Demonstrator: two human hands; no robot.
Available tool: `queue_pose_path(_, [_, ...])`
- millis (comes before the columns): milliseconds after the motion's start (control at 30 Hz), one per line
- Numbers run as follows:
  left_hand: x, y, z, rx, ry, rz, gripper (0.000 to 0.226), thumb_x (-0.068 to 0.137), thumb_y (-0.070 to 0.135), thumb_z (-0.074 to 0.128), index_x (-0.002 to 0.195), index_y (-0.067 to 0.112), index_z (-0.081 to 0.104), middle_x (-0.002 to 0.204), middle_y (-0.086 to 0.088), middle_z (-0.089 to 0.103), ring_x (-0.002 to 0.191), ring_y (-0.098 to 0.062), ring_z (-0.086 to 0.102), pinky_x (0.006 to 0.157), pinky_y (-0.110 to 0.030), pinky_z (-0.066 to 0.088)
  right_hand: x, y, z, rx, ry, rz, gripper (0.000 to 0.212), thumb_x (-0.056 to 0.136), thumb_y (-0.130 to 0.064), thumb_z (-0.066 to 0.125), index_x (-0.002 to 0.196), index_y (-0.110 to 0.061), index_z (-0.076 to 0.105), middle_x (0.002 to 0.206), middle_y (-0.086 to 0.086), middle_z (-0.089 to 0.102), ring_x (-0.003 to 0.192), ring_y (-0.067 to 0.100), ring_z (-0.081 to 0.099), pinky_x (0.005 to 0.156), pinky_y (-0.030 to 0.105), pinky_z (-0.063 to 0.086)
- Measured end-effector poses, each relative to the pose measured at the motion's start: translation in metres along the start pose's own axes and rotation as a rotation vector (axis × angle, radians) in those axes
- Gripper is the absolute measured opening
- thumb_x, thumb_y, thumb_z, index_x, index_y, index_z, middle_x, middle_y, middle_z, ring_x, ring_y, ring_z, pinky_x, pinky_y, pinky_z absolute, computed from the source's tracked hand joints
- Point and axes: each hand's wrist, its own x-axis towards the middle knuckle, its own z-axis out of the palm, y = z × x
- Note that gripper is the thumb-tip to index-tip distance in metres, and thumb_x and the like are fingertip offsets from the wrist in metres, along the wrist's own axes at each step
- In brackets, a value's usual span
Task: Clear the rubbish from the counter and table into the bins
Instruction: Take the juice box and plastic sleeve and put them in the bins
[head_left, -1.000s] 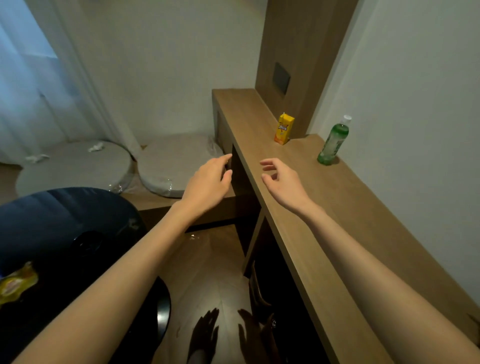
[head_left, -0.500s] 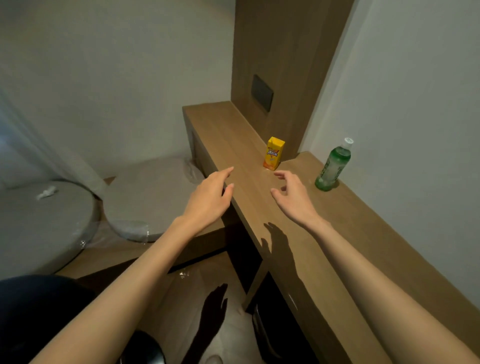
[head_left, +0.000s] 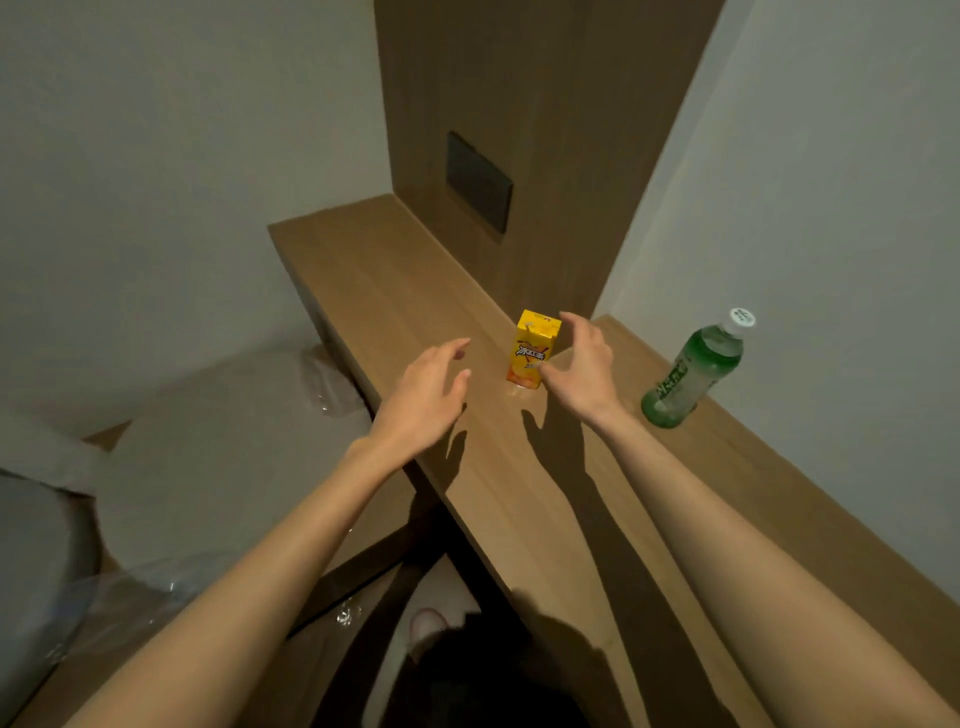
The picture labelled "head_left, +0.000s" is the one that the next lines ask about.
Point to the wooden built-in desk unit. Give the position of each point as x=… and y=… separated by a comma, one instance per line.
x=390, y=285

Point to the white sheer curtain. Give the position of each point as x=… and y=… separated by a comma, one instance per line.
x=45, y=450

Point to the green plastic drink bottle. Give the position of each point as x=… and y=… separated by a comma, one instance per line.
x=690, y=375

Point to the dark trousers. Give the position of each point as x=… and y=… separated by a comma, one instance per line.
x=487, y=682

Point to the person's right hand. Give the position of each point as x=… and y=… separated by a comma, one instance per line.
x=589, y=375

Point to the round grey seat cushion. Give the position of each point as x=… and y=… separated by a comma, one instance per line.
x=37, y=585
x=225, y=450

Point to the person's left hand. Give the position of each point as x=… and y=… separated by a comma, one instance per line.
x=420, y=405

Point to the white left sneaker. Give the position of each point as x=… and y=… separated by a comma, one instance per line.
x=429, y=634

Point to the person's right forearm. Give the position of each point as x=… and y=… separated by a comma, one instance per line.
x=750, y=585

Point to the yellow juice carton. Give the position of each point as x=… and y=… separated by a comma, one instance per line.
x=529, y=349

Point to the black wall socket panel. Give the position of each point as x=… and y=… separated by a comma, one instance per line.
x=480, y=184

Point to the wooden wall panel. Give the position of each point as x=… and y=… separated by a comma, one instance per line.
x=562, y=112

